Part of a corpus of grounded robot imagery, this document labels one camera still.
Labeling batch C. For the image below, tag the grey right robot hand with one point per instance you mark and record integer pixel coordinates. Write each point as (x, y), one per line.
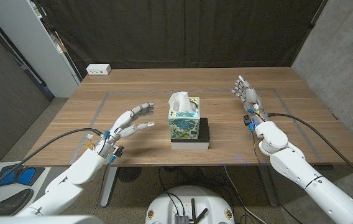
(251, 98)

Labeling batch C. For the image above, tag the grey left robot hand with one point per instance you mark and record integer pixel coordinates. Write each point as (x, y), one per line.
(122, 123)

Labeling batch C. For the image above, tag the teal floral tissue box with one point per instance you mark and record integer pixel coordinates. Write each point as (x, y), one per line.
(184, 127)

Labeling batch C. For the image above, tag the white tissue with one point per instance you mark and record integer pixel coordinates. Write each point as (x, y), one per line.
(181, 101)

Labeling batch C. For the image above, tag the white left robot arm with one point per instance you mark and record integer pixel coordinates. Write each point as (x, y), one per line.
(83, 165)

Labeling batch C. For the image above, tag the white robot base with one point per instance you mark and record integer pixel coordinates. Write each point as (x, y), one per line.
(164, 205)

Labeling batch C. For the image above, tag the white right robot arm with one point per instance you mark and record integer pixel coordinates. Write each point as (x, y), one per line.
(319, 189)

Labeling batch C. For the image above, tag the black box with white base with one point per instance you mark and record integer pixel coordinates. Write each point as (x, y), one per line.
(204, 133)

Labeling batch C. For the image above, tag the blue right wrist plug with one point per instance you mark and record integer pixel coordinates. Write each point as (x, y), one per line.
(251, 127)

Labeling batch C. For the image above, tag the blue wrist plug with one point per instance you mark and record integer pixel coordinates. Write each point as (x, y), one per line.
(251, 127)
(112, 159)

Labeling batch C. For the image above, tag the blue left wrist plug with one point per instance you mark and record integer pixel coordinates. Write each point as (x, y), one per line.
(112, 159)

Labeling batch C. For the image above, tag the black round fan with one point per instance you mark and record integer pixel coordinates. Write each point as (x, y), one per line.
(129, 173)

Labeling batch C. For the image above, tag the white power strip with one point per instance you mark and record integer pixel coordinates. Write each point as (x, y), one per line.
(98, 69)

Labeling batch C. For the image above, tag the grey table leg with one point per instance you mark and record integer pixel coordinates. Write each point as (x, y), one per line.
(109, 186)
(268, 186)

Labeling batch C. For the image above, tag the black backdrop pole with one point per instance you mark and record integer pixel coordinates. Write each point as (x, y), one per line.
(308, 31)

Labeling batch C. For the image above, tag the black curtain backdrop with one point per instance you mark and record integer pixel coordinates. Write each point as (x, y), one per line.
(179, 31)

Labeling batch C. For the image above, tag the blue foot pedal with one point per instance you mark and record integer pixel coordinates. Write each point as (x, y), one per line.
(26, 175)
(5, 176)

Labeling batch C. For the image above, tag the black antenna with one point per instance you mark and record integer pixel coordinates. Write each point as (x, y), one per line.
(202, 215)
(193, 208)

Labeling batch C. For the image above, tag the grey mini computer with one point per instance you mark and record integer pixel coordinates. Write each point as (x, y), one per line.
(181, 219)

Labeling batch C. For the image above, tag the white cabinet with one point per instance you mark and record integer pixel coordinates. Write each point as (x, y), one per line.
(24, 34)

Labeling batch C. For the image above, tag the black leather shoe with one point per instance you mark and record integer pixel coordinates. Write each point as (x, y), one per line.
(16, 202)

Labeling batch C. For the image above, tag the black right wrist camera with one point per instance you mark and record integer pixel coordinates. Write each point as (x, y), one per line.
(246, 119)

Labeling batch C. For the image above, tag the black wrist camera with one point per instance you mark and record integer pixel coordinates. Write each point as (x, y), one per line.
(246, 119)
(118, 151)

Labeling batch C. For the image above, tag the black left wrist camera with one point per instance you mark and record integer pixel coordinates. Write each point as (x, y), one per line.
(118, 151)

